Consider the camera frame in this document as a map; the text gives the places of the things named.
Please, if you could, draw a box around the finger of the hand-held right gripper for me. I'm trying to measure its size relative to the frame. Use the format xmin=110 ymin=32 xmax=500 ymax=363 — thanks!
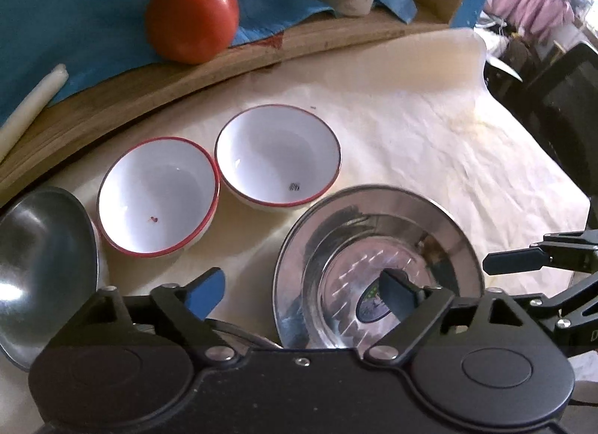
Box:
xmin=511 ymin=273 xmax=598 ymax=329
xmin=483 ymin=228 xmax=598 ymax=276

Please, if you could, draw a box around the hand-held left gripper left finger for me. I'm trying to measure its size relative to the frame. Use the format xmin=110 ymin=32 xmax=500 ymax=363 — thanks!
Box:
xmin=91 ymin=267 xmax=237 ymax=364

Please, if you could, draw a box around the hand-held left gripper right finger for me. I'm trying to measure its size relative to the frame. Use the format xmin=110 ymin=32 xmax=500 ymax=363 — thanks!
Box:
xmin=362 ymin=268 xmax=557 ymax=364

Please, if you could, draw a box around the steel plate with sticker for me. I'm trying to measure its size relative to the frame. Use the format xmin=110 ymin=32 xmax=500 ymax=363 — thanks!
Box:
xmin=272 ymin=185 xmax=486 ymax=351

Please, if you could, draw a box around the white red-rimmed bowl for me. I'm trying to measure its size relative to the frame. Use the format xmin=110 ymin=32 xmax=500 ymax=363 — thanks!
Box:
xmin=215 ymin=104 xmax=342 ymax=213
xmin=96 ymin=137 xmax=220 ymax=258

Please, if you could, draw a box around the plain steel bowl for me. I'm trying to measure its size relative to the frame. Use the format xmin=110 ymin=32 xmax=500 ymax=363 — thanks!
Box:
xmin=0 ymin=186 xmax=101 ymax=372

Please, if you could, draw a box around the white paper table cover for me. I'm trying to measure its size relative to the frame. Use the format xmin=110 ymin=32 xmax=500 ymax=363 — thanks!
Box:
xmin=0 ymin=27 xmax=592 ymax=434

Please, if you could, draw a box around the black chair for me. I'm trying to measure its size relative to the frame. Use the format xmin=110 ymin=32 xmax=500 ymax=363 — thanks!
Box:
xmin=481 ymin=41 xmax=598 ymax=192

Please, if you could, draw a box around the wooden cutting board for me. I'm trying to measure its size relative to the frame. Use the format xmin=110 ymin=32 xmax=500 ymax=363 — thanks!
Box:
xmin=0 ymin=4 xmax=468 ymax=203

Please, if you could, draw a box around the white leek stalk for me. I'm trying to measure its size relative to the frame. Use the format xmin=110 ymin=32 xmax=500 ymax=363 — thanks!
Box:
xmin=0 ymin=65 xmax=69 ymax=164

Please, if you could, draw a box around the red tomato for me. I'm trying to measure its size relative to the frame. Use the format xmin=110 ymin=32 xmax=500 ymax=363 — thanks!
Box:
xmin=145 ymin=0 xmax=240 ymax=65

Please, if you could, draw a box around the blue cloth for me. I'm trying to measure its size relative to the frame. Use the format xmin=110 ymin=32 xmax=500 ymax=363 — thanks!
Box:
xmin=0 ymin=0 xmax=419 ymax=121

